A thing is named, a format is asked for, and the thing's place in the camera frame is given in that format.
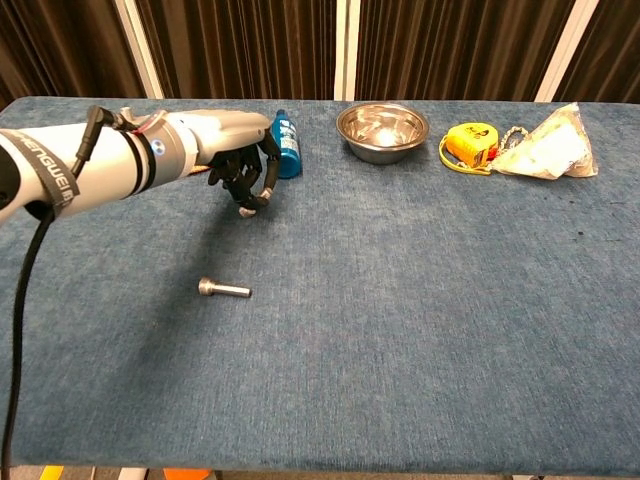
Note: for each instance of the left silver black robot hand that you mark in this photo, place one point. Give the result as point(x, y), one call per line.
point(227, 132)

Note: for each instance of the silver bolt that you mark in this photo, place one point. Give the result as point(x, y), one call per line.
point(220, 288)
point(246, 212)

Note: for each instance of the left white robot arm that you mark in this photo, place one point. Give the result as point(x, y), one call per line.
point(115, 160)

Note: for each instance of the blue plastic bottle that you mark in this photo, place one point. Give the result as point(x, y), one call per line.
point(287, 150)

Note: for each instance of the dark brown curtain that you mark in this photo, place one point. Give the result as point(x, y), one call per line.
point(450, 45)
point(235, 45)
point(607, 55)
point(55, 45)

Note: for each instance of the stainless steel bowl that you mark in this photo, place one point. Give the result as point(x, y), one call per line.
point(382, 134)

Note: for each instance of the blue fabric table cover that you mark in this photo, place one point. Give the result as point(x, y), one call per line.
point(380, 310)

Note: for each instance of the yellow tape measure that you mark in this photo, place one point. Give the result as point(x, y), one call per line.
point(472, 144)

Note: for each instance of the clear plastic bag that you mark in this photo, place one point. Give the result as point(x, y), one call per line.
point(550, 147)

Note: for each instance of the orange object under table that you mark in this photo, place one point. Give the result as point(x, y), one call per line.
point(186, 474)

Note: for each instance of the white table leg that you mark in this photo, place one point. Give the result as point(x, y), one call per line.
point(132, 474)

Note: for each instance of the yellow object under table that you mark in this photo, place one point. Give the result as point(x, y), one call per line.
point(51, 473)

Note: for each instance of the white frame post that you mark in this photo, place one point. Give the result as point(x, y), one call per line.
point(347, 47)
point(141, 47)
point(567, 47)

